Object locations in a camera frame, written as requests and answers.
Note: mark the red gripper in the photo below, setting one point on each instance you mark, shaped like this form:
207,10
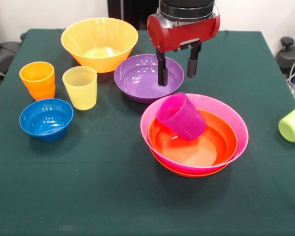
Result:
184,34

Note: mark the purple plastic bowl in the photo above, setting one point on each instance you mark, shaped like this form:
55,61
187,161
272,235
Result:
137,81

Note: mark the purple plastic cup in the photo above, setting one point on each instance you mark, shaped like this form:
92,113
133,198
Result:
186,123

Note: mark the large orange plastic bowl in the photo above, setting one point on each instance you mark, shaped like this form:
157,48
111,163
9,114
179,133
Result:
100,32

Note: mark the large pink plastic bowl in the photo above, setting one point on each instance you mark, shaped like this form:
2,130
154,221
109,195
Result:
241,127

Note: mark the red plastic bowl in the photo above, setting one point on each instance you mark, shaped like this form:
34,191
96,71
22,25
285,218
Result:
223,142
186,174

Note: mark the yellow plastic cup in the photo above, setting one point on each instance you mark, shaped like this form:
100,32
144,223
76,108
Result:
81,96

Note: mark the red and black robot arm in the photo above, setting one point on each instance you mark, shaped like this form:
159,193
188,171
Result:
186,8

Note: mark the lime green plastic cup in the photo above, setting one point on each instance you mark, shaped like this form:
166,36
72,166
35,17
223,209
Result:
292,127

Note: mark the orange plastic cup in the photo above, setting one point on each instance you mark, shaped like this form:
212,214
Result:
37,73
43,94

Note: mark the small blue plastic bowl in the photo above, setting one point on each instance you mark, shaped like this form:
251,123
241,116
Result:
45,120

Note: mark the dark green table cloth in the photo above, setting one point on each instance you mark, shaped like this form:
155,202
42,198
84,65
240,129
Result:
88,184

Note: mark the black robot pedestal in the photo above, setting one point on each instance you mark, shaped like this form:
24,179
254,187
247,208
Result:
132,12

